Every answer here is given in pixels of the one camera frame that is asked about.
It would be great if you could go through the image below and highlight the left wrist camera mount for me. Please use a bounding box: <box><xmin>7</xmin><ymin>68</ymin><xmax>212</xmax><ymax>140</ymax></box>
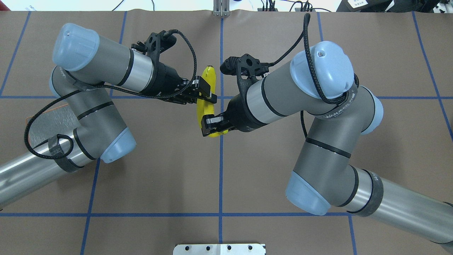
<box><xmin>131</xmin><ymin>30</ymin><xmax>177</xmax><ymax>58</ymax></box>

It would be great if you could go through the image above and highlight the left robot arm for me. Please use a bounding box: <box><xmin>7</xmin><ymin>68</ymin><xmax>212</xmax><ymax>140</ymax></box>
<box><xmin>0</xmin><ymin>23</ymin><xmax>217</xmax><ymax>208</ymax></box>

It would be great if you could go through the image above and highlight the aluminium frame post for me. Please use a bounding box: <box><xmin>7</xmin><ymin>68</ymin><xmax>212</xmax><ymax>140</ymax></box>
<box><xmin>213</xmin><ymin>0</ymin><xmax>230</xmax><ymax>18</ymax></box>

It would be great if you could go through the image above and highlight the grey square plate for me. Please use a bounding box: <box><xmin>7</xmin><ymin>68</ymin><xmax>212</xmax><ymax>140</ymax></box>
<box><xmin>28</xmin><ymin>104</ymin><xmax>80</xmax><ymax>147</ymax></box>

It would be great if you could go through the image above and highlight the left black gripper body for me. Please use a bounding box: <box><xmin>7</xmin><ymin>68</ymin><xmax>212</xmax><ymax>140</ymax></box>
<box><xmin>150</xmin><ymin>63</ymin><xmax>197</xmax><ymax>104</ymax></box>

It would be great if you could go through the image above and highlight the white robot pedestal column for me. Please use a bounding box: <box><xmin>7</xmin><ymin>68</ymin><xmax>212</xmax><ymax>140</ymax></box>
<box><xmin>173</xmin><ymin>243</ymin><xmax>267</xmax><ymax>255</ymax></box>

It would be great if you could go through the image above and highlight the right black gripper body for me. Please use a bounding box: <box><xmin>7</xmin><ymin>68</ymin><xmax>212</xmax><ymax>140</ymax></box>
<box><xmin>221</xmin><ymin>97</ymin><xmax>266</xmax><ymax>132</ymax></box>

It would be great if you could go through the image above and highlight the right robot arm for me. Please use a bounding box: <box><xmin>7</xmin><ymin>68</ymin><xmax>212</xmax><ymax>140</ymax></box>
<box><xmin>201</xmin><ymin>41</ymin><xmax>453</xmax><ymax>253</ymax></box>

